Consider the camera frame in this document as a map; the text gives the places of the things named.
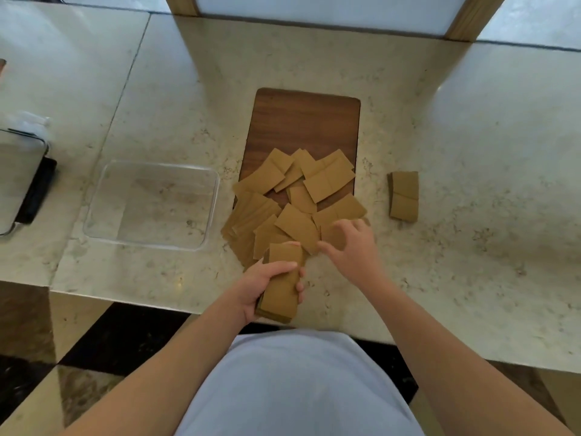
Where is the person's right hand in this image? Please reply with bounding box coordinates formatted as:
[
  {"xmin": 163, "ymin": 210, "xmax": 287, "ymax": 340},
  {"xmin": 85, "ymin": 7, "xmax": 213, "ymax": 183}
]
[{"xmin": 316, "ymin": 219, "xmax": 391, "ymax": 294}]

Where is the person's left hand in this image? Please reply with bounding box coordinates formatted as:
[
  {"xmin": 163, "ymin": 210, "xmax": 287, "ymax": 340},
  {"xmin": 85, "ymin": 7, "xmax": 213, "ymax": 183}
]
[{"xmin": 234, "ymin": 261, "xmax": 306, "ymax": 326}]

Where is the stack of brown sleeves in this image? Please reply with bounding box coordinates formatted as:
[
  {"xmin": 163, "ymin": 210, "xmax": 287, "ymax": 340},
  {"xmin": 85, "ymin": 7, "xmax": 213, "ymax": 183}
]
[{"xmin": 255, "ymin": 243, "xmax": 305, "ymax": 324}]

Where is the person's right forearm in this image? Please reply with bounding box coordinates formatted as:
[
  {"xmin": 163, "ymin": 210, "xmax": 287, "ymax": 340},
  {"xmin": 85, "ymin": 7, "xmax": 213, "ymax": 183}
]
[{"xmin": 359, "ymin": 273, "xmax": 578, "ymax": 436}]

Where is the person's left forearm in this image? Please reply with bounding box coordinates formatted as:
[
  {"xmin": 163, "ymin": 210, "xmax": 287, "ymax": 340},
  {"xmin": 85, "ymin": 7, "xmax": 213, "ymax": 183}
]
[{"xmin": 54, "ymin": 282, "xmax": 256, "ymax": 436}]

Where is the loose pile of brown paper sleeves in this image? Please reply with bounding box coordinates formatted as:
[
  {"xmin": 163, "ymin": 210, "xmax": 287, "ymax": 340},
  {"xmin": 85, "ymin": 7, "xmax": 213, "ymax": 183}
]
[{"xmin": 221, "ymin": 148, "xmax": 369, "ymax": 273}]

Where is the small brown sleeve bundle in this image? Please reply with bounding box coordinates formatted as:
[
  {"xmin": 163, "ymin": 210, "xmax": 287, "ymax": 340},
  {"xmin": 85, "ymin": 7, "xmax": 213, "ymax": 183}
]
[{"xmin": 387, "ymin": 171, "xmax": 419, "ymax": 223}]

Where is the person's white shirt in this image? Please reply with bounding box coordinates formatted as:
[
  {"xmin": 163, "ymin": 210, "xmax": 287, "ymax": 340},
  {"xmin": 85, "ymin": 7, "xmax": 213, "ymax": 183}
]
[{"xmin": 174, "ymin": 330, "xmax": 426, "ymax": 436}]

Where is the dark wooden board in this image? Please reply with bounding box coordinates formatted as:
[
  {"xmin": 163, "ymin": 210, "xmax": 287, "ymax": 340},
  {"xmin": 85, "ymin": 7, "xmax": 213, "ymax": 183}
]
[{"xmin": 233, "ymin": 88, "xmax": 362, "ymax": 211}]

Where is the clear plastic container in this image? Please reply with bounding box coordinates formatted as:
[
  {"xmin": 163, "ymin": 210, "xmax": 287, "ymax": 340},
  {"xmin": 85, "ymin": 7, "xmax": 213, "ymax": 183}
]
[{"xmin": 83, "ymin": 160, "xmax": 221, "ymax": 251}]

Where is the silver metal appliance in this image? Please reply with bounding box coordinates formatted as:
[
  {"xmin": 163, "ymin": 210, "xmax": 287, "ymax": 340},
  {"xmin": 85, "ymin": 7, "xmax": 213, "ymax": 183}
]
[{"xmin": 0, "ymin": 127, "xmax": 58, "ymax": 236}]

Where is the white plastic wrap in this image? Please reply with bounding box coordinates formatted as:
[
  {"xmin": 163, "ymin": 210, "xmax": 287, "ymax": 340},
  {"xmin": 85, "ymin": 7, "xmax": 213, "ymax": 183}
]
[{"xmin": 8, "ymin": 111, "xmax": 52, "ymax": 133}]

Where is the wooden frame post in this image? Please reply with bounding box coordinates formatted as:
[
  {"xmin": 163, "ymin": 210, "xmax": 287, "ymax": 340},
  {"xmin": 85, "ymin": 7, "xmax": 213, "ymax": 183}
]
[
  {"xmin": 163, "ymin": 0, "xmax": 201, "ymax": 18},
  {"xmin": 444, "ymin": 0, "xmax": 510, "ymax": 42}
]

